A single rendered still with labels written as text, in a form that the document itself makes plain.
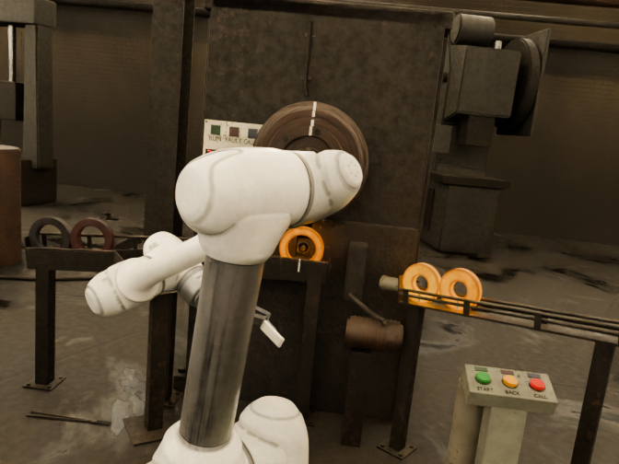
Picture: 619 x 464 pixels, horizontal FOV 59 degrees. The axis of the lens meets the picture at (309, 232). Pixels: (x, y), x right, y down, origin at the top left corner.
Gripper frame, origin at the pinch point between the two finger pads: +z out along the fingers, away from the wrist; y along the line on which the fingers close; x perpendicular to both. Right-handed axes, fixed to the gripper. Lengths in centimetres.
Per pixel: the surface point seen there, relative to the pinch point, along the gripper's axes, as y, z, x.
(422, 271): 95, 3, 15
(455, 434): 58, 48, 29
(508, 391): 53, 49, -1
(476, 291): 94, 23, 6
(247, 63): 92, -106, -9
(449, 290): 94, 15, 13
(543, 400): 56, 57, -4
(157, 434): 21, -30, 105
